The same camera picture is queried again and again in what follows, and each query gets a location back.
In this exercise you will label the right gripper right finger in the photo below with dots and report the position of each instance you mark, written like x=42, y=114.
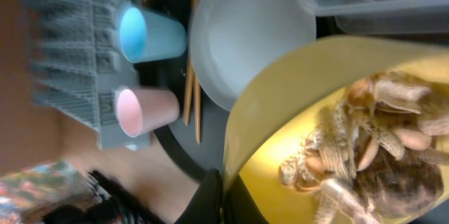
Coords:
x=239, y=207

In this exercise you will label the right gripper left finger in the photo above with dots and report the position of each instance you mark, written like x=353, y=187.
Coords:
x=204, y=208

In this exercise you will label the yellow bowl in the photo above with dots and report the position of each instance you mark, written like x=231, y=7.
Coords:
x=278, y=110

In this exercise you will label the pink plastic cup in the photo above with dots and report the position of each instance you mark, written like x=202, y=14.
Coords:
x=141, y=110

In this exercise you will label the peanut shell food scraps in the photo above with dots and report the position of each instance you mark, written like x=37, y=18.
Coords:
x=372, y=155

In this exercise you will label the grey plastic dishwasher rack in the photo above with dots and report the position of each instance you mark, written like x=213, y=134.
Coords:
x=77, y=65

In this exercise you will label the clear plastic waste bin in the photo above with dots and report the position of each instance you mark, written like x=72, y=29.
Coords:
x=379, y=3

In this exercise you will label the right wooden chopstick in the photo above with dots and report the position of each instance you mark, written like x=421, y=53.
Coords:
x=197, y=109

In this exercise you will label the wooden chopstick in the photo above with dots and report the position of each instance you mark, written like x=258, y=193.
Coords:
x=197, y=109
x=190, y=78

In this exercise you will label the light blue plastic cup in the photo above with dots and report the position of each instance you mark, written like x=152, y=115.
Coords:
x=145, y=35

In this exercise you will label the grey round plate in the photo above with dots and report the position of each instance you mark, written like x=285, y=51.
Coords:
x=232, y=41

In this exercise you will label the round black serving tray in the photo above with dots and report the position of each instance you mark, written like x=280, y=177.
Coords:
x=177, y=139

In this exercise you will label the left wooden chopstick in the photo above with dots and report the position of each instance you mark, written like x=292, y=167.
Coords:
x=190, y=78

